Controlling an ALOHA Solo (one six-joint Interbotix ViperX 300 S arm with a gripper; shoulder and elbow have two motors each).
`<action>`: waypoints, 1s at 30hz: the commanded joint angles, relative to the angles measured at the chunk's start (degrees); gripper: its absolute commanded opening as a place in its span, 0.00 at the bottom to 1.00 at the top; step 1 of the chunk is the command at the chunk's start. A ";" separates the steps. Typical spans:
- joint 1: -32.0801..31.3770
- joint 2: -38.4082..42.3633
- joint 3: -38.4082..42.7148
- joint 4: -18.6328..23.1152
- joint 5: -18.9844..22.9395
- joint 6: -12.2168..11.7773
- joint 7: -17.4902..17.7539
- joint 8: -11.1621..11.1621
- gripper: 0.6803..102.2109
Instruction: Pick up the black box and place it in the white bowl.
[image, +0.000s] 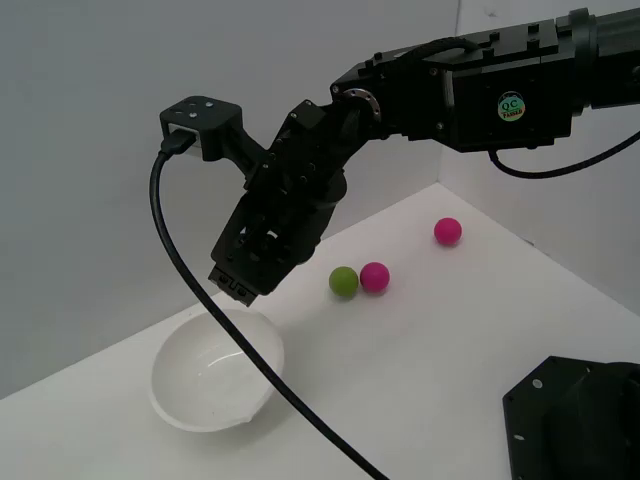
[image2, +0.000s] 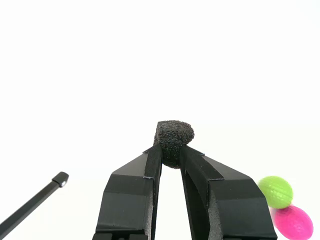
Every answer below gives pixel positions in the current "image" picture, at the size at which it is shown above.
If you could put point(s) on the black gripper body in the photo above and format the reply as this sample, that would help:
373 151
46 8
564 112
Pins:
285 200

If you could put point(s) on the green golf ball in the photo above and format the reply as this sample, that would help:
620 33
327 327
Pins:
343 281

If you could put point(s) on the pink golf ball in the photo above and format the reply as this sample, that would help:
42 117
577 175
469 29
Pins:
447 231
374 276

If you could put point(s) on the round QC sticker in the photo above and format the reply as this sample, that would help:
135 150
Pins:
511 107

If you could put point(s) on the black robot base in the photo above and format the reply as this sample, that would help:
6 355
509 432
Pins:
575 425

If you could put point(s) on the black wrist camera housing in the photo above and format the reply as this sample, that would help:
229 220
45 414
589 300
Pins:
220 120

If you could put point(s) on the white bowl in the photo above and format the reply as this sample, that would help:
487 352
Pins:
200 380

